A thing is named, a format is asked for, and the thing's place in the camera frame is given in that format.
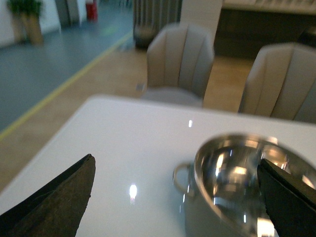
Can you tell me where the grey steel cooking pot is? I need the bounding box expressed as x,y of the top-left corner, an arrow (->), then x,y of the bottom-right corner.
172,132 -> 316,237

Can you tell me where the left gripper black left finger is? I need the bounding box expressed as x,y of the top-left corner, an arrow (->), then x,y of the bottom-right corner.
0,154 -> 96,237

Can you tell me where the grey curtain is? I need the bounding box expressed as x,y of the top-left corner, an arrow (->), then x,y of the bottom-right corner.
133,0 -> 182,30

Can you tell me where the dark kitchen counter cabinet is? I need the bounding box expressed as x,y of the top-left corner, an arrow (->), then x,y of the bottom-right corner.
214,0 -> 316,58

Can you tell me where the floor power socket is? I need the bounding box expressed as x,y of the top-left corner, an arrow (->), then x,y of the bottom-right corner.
136,83 -> 146,91

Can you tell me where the right beige upholstered chair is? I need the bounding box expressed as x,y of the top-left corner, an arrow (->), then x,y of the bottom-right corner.
238,42 -> 316,123

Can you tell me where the green potted plant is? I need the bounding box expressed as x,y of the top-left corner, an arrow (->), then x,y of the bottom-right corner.
6,0 -> 44,45

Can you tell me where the red cabinet box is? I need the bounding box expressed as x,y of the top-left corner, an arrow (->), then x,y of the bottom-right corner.
85,0 -> 98,21

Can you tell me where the beige upholstered chair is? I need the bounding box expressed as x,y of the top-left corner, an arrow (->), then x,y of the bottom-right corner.
238,42 -> 316,123
142,23 -> 214,108

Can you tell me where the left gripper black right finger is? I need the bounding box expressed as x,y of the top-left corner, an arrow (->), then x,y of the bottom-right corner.
257,158 -> 316,237

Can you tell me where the woven laundry basket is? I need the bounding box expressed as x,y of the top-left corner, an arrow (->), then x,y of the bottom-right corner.
133,25 -> 158,48

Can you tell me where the white pillar cabinet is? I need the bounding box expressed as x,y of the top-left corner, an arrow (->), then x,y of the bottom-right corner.
180,0 -> 223,44

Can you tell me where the left beige upholstered chair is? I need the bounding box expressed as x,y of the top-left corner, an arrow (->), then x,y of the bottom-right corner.
142,23 -> 214,108

